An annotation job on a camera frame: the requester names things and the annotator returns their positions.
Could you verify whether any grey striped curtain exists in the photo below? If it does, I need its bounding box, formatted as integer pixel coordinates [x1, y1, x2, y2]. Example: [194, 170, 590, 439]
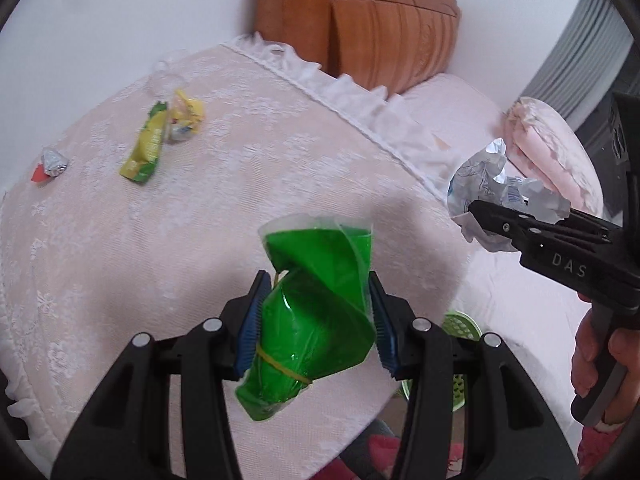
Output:
[526, 0, 640, 133]

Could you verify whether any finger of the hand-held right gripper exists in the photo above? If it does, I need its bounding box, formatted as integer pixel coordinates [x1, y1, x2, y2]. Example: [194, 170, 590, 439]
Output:
[467, 199, 621, 256]
[562, 208, 626, 235]

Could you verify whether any yellow crumpled wrapper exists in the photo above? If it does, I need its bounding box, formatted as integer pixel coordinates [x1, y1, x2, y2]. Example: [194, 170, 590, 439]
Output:
[167, 88, 206, 144]

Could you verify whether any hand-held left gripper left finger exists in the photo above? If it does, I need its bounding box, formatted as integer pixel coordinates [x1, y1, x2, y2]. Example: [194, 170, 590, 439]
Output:
[50, 269, 274, 480]

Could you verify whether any person's right hand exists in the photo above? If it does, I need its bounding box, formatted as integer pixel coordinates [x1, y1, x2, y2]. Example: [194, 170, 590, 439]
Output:
[571, 306, 640, 432]

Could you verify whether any red silver wrapper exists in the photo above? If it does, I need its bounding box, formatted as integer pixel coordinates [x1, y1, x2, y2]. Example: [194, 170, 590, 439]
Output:
[30, 147, 69, 184]

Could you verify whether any clear plastic cup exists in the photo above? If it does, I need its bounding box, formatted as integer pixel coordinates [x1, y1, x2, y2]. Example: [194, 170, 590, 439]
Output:
[149, 51, 184, 99]

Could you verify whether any green plastic bag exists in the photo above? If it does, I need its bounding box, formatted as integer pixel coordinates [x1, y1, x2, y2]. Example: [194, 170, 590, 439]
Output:
[235, 213, 377, 422]

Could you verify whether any bed with pink sheet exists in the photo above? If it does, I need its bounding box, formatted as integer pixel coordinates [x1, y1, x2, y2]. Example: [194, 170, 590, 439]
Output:
[395, 72, 603, 416]

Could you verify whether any pink ruffled pillow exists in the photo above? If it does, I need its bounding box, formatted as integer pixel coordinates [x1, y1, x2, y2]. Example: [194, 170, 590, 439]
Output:
[502, 95, 604, 222]

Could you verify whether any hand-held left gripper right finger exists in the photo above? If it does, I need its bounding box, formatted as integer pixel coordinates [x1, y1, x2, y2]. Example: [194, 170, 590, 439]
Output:
[367, 269, 596, 480]

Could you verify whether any pink patterned clothing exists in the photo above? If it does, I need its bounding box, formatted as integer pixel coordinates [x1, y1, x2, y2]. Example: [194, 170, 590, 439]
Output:
[320, 432, 467, 480]

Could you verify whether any green plastic basket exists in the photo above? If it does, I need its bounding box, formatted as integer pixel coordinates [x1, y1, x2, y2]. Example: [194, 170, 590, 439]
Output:
[400, 310, 484, 414]

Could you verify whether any wooden headboard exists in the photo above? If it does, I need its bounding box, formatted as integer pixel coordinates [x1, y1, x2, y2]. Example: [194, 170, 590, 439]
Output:
[252, 0, 462, 97]

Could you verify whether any white foil wrapper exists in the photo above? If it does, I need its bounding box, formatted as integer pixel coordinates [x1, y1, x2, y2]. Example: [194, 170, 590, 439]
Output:
[446, 137, 572, 254]

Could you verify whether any green yellow snack packet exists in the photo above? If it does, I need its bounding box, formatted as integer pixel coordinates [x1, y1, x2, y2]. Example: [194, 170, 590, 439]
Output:
[118, 101, 169, 185]

